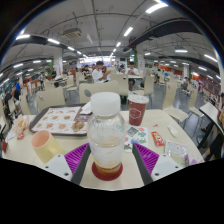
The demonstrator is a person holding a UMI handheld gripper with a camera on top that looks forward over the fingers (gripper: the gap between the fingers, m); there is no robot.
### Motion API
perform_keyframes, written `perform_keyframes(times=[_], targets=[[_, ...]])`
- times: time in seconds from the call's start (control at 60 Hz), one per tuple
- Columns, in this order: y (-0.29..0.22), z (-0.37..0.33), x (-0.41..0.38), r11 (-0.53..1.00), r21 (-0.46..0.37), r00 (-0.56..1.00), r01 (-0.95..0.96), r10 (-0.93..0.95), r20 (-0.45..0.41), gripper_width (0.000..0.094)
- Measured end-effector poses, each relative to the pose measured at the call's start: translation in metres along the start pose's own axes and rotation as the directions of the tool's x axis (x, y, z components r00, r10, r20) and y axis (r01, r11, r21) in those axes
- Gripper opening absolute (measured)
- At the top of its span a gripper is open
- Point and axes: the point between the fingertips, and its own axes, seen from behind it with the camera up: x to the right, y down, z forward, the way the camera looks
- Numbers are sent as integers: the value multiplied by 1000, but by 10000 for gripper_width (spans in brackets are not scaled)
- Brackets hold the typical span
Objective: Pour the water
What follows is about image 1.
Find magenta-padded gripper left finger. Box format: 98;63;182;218
43;142;92;186

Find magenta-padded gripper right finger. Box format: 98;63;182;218
131;142;183;186

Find clear plastic drink bottle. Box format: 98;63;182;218
86;92;127;178

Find red sauce packet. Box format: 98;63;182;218
150;130;166;148

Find colourful sticker sheet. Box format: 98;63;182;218
123;125;149;154

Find flat round red coaster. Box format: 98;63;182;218
91;161;124;182

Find clear plastic packet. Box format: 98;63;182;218
164;139;188;168

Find brown bread bun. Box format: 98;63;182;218
71;119;86;133

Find yellow mug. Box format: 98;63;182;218
30;129;64;164

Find white sauce packet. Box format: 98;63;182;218
166;123;179;138

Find printed paper tray liner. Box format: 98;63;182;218
31;107;83;135

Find red paper cup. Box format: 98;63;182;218
127;93;150;127

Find white paper napkin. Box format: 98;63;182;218
79;101;93;116

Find brown serving tray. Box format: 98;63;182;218
28;104;92;137

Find beige dining chair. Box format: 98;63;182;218
78;80;121;104
35;88;67;113

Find clear plastic food bag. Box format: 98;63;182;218
11;114;31;136

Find person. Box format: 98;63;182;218
217;93;224;123
3;91;14;114
201;131;224;161
125;61;141;81
91;60;111;84
11;78;23;108

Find beige chairs group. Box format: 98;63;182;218
3;71;208;124

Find red pouch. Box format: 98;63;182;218
1;139;8;154

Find white square dining table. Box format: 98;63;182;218
199;101;224;134

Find ceiling air conditioner unit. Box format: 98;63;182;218
62;27;83;38

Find ceiling lights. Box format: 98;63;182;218
0;1;221;81

